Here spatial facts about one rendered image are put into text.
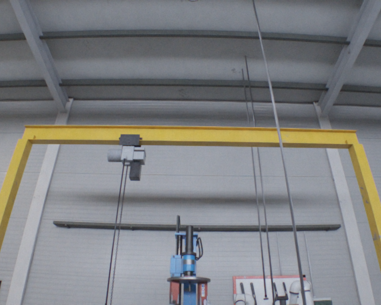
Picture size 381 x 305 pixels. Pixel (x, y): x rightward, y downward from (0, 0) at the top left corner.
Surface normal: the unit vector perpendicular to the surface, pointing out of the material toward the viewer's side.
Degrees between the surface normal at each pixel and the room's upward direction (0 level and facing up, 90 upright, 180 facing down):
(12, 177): 90
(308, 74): 174
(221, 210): 90
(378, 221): 90
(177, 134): 90
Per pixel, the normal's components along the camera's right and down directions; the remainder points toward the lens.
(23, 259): 0.01, -0.50
